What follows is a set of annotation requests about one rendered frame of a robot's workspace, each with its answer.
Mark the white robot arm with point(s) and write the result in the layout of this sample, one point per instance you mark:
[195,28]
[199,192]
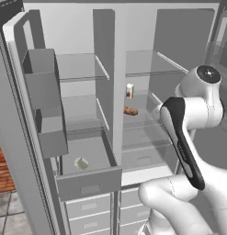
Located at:
[185,202]

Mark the brown potato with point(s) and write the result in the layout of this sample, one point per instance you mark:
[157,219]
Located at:
[130,111]

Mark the glass fridge shelf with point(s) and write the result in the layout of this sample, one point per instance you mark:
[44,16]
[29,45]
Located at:
[145,62]
[139,119]
[78,67]
[81,107]

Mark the clear crisper drawer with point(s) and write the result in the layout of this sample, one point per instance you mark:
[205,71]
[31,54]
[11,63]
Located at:
[142,156]

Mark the white garlic bulb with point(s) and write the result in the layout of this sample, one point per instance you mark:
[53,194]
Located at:
[81,163]

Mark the grey freezer drawer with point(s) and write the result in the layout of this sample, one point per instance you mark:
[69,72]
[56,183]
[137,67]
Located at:
[88,185]

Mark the grey fridge cabinet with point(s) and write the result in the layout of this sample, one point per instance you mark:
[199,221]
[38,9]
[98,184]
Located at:
[118,36]

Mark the pale grey drawer front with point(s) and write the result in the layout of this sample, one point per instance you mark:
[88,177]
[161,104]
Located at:
[129,198]
[88,205]
[130,229]
[133,214]
[90,224]

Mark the grey left fridge door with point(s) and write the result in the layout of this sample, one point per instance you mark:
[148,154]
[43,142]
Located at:
[13,137]

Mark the grey fridge door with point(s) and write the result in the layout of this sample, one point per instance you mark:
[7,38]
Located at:
[220,49]
[13,137]

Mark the grey right fridge door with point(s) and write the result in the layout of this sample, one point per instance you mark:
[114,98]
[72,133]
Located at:
[220,49]

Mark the white and red carton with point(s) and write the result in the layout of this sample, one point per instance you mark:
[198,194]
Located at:
[130,91]

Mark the small grey door bin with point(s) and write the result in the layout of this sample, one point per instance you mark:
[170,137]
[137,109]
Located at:
[52,143]

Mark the large grey door bin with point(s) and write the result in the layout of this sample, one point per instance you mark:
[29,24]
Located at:
[41,85]

